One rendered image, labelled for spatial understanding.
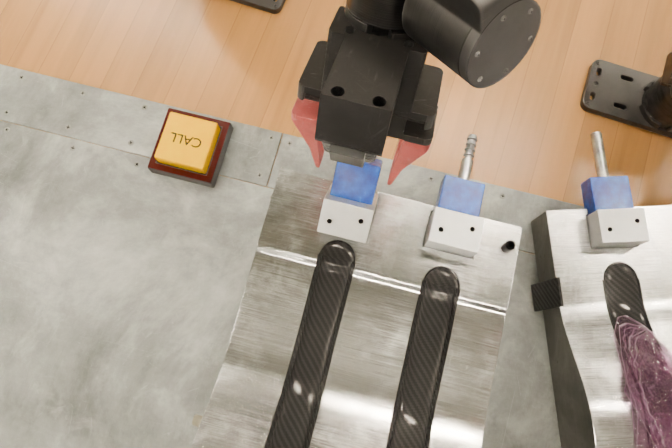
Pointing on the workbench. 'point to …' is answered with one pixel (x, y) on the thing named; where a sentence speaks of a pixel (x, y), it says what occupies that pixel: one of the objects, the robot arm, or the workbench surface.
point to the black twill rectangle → (547, 294)
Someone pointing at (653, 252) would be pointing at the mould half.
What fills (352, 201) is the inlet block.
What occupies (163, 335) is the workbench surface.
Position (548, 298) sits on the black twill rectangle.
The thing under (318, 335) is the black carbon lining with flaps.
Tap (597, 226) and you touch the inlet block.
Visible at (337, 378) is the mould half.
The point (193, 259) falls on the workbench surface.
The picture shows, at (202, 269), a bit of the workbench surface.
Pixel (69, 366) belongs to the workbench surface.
